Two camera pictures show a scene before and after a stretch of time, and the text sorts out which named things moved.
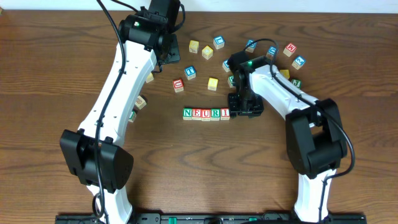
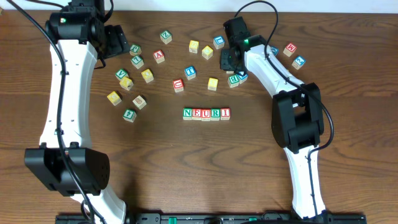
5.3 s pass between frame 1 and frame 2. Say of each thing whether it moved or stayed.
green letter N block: stayed
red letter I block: stayed
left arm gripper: moved
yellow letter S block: stayed
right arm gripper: moved
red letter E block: stayed
